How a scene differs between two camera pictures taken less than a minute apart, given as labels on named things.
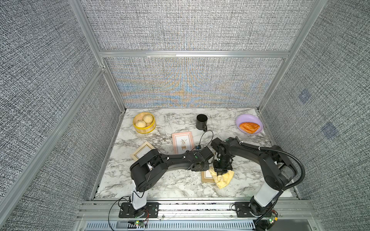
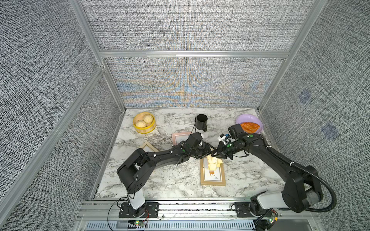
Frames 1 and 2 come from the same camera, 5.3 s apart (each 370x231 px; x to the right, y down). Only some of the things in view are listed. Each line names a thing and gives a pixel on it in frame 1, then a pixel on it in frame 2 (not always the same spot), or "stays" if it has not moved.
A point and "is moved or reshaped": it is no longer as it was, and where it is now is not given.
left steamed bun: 140,123 stays
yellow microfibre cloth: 222,180 is moved or reshaped
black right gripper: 219,171 -> 220,153
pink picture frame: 182,142 stays
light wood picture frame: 141,150 stays
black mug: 201,121 stays
